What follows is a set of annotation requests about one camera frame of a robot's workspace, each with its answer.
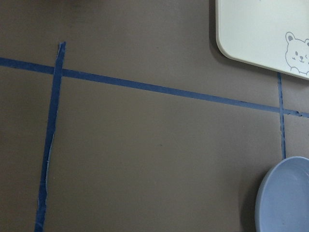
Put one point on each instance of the cream bear tray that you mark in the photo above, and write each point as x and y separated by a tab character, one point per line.
272	34

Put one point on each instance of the blue plate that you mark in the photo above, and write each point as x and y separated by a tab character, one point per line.
282	202

